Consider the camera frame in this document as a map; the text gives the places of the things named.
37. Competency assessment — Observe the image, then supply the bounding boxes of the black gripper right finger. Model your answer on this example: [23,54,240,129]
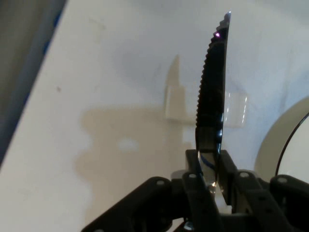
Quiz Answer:
[218,149,309,232]

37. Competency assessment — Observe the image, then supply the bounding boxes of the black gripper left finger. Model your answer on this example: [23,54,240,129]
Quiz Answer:
[81,149,223,232]

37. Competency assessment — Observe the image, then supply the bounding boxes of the serrated steel table knife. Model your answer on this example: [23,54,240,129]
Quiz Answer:
[194,11,233,194]

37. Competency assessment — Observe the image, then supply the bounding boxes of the white plate black rim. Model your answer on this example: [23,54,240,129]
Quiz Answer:
[253,96,309,186]

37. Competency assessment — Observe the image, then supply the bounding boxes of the white rest under knife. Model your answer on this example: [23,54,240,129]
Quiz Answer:
[164,84,250,128]

